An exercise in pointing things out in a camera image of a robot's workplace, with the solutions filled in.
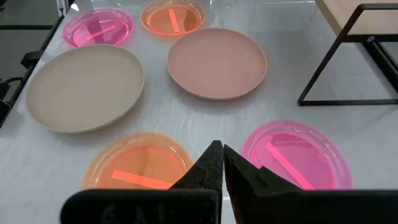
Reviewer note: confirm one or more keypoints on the orange transparent plate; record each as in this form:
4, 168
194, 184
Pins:
161, 20
140, 161

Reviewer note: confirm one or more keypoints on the pink transparent plate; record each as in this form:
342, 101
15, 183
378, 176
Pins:
98, 29
311, 155

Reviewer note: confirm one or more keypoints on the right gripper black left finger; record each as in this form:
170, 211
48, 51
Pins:
155, 205

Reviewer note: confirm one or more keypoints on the wooden shelf black metal frame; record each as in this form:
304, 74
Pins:
342, 18

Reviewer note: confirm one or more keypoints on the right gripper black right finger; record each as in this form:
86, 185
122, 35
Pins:
280, 205

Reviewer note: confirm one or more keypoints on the black metal table frame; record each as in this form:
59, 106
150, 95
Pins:
31, 59

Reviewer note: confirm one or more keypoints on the beige plate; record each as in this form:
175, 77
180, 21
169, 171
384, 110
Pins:
84, 88

